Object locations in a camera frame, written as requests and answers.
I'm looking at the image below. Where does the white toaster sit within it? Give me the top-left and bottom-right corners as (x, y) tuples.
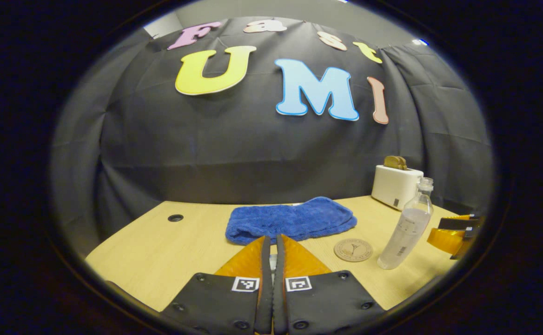
(371, 164), (424, 211)

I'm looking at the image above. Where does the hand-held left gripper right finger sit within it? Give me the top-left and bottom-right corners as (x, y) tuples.
(273, 234), (386, 335)

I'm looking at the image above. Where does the round brown coaster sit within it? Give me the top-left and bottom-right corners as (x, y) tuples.
(334, 239), (373, 262)

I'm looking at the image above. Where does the blue towel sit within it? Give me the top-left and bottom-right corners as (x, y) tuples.
(225, 196), (358, 246)

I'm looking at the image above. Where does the clear plastic water bottle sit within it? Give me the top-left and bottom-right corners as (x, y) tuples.
(377, 177), (434, 270)

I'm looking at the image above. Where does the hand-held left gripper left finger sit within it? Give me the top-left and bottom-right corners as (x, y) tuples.
(160, 236), (272, 335)

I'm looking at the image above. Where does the black backdrop cloth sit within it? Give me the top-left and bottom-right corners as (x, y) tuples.
(51, 18), (494, 247)

